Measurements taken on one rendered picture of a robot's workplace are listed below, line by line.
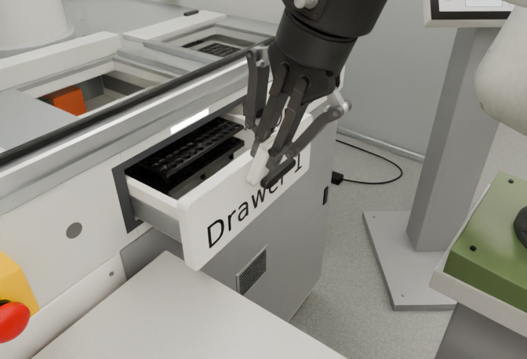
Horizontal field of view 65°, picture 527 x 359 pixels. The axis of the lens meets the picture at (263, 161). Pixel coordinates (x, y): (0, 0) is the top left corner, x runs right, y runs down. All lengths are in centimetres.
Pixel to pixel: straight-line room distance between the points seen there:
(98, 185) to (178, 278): 18
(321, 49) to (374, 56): 192
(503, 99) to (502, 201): 19
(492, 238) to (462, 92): 78
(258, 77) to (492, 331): 54
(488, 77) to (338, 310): 107
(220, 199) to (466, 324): 46
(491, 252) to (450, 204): 98
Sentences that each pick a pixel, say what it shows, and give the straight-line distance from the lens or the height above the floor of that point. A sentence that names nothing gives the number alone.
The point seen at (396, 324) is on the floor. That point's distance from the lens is 157.
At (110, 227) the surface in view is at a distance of 60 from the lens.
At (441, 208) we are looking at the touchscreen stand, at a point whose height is 26.
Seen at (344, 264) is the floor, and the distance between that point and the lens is 170.
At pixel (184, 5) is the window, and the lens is 61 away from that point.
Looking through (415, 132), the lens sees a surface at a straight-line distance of 234.
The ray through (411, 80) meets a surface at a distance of 225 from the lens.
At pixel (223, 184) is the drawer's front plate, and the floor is 92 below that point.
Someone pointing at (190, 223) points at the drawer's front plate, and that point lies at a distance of 50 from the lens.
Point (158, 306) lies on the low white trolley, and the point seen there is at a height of 76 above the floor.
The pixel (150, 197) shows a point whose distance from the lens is 57.
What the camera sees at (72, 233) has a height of 87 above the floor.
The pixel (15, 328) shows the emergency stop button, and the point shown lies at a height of 87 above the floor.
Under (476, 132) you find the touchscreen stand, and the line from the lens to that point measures 150.
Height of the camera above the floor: 123
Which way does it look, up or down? 33 degrees down
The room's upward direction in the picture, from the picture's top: straight up
